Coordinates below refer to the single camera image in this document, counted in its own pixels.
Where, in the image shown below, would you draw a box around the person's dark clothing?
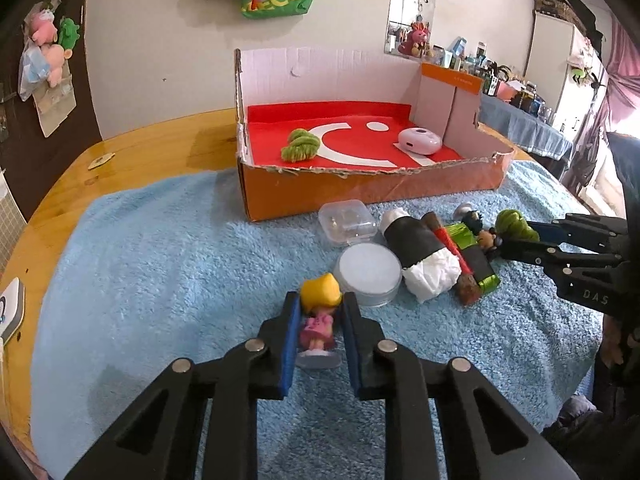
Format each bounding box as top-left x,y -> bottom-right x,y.
542,394 -> 640,480

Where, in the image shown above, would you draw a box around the green plush toy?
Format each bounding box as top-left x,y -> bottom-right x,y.
57,17 -> 81,51

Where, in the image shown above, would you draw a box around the red printed plastic bag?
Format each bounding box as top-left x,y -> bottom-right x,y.
246,102 -> 473,168

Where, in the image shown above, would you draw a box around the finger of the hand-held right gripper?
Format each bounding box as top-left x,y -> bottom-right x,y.
525,213 -> 629,247
500,238 -> 624,269

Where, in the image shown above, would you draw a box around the white round device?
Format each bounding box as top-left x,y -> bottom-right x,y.
397,126 -> 443,157

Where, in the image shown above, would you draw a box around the green scrunchie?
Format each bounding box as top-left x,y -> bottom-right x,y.
280,129 -> 321,162
496,209 -> 541,243

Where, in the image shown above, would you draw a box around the orange and white cardboard box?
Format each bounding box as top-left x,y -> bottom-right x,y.
234,47 -> 517,223

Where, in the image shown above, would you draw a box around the blond doll figurine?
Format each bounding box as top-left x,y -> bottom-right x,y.
296,273 -> 343,370

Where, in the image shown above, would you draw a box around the blue-clothed side table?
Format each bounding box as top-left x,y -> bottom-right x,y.
477,92 -> 573,161

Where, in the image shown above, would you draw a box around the clear bag with paper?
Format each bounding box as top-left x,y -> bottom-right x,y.
34,75 -> 78,138

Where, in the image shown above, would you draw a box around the blue fluffy towel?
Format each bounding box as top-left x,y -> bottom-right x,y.
30,160 -> 606,480

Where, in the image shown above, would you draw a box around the white grid panel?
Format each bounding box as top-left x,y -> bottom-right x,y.
0,172 -> 26,276

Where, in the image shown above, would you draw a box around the red-handled brush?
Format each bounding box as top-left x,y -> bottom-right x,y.
420,212 -> 478,306

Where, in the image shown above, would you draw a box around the round white-lid container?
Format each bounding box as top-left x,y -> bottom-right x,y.
334,242 -> 403,308

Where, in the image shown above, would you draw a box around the pink curtain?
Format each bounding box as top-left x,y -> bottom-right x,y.
597,10 -> 640,136

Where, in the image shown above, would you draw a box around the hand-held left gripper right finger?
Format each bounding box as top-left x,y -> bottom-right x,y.
341,291 -> 583,480

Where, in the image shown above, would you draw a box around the pink plush doll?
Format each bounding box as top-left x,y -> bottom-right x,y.
39,42 -> 68,87

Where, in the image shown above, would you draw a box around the green packet with black band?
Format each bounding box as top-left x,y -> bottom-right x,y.
442,222 -> 501,296

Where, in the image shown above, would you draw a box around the pink dragon plush toy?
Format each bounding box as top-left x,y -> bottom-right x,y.
409,21 -> 434,57

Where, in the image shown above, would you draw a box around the white flat device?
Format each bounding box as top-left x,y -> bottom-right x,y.
0,276 -> 26,346

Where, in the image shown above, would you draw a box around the woven basket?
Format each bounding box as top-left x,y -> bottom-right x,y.
534,0 -> 591,26

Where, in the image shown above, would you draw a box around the white wardrobe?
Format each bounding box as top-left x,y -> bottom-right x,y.
522,10 -> 608,136

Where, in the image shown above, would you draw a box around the row of cosmetic bottles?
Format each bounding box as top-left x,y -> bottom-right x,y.
430,37 -> 556,121

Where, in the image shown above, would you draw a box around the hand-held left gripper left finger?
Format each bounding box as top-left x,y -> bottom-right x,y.
65,290 -> 303,480

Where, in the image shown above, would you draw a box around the clear plastic small box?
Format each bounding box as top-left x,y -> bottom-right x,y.
318,200 -> 378,246

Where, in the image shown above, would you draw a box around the black-wrapped white tissue roll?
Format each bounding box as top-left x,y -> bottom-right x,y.
379,207 -> 463,303

